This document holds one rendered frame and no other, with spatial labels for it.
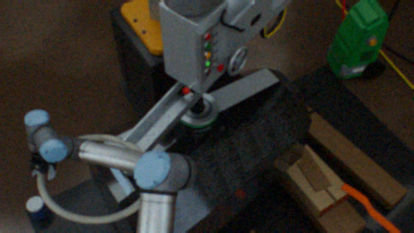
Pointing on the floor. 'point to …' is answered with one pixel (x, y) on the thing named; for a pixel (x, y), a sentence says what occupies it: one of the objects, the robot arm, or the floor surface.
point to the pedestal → (141, 67)
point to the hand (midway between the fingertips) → (46, 174)
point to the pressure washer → (359, 41)
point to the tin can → (37, 208)
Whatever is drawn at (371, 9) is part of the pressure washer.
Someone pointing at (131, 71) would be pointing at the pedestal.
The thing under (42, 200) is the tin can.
